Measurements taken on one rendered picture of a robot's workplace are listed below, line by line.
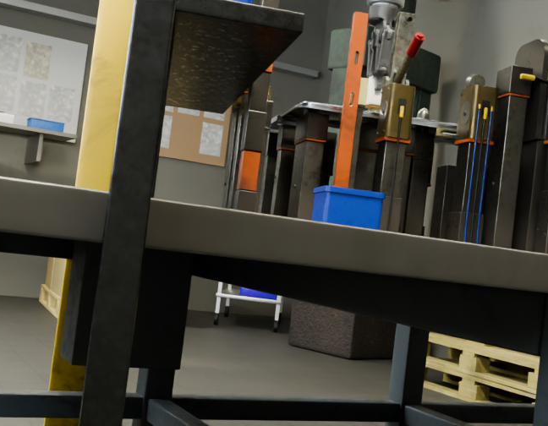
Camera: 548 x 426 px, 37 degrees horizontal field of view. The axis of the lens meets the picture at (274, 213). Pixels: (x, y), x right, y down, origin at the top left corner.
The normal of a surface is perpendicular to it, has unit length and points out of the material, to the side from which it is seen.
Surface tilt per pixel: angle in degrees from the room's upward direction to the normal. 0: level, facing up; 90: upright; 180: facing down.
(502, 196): 90
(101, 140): 90
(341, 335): 90
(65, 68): 90
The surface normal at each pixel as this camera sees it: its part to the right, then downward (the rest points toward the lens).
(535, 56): -0.97, -0.13
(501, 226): 0.19, -0.02
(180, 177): 0.46, 0.02
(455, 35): -0.88, -0.13
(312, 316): -0.71, -0.11
